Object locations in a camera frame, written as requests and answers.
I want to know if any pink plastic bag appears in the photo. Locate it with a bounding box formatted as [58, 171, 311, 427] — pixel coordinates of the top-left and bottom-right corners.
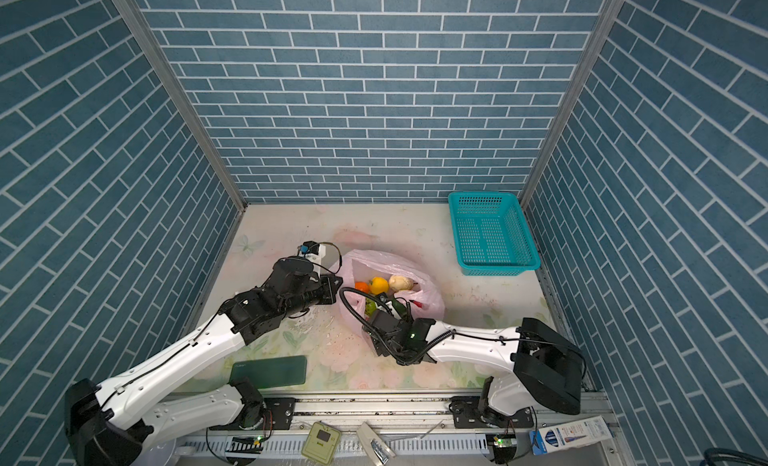
[338, 250, 445, 320]

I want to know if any green apple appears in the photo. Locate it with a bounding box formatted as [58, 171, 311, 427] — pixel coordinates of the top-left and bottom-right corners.
[364, 299, 377, 319]

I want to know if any white blue box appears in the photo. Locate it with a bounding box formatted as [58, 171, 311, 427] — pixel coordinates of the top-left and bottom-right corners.
[529, 416, 613, 456]

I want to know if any grey remote device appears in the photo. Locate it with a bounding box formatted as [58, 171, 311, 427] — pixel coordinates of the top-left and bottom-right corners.
[356, 423, 396, 466]

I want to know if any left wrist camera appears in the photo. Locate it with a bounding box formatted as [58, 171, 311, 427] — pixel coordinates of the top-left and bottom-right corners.
[297, 241, 326, 264]

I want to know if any aluminium corner post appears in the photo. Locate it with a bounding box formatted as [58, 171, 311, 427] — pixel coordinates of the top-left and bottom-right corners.
[519, 0, 626, 211]
[111, 0, 247, 214]

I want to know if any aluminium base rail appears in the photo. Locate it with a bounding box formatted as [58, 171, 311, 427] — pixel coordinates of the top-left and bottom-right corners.
[177, 390, 615, 463]

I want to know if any yellow lemon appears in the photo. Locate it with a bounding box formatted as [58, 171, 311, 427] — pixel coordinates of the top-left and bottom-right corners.
[369, 277, 390, 296]

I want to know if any aluminium corner post left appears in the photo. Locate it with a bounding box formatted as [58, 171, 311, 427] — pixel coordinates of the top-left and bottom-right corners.
[111, 0, 247, 214]

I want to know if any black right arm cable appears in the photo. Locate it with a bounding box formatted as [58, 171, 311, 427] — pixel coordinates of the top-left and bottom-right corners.
[338, 285, 409, 359]

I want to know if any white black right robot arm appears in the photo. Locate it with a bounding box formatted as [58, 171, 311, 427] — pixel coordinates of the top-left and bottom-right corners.
[352, 299, 586, 428]

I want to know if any aluminium corner post right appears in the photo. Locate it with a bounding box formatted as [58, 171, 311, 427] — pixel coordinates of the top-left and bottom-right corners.
[519, 0, 626, 211]

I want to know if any teal plastic basket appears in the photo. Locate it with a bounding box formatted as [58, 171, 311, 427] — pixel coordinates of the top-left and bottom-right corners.
[448, 192, 541, 276]

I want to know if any orange fruit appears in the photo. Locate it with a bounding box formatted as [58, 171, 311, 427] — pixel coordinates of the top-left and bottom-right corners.
[354, 281, 371, 294]

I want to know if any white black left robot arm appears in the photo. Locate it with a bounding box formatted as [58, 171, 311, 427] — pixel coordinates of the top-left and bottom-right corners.
[64, 256, 343, 465]

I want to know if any beige potato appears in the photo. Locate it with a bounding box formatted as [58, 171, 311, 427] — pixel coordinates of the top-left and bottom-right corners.
[388, 275, 416, 292]

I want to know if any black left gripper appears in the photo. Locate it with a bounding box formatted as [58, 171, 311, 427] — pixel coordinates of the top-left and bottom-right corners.
[280, 272, 347, 320]

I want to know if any green timer device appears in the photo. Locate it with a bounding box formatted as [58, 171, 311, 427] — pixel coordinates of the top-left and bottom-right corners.
[301, 422, 342, 465]

